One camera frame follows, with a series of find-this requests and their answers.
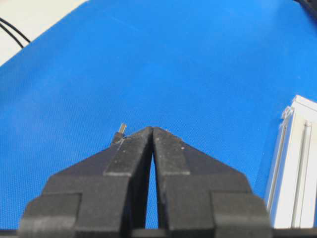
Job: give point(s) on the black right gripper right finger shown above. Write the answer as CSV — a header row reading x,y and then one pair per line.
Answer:
x,y
201,197

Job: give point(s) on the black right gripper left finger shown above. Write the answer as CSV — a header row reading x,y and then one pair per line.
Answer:
x,y
103,196

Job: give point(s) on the aluminium extrusion frame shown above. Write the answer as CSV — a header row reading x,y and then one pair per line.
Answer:
x,y
291,192

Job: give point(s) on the blue cloth mat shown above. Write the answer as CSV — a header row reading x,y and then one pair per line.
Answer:
x,y
216,73

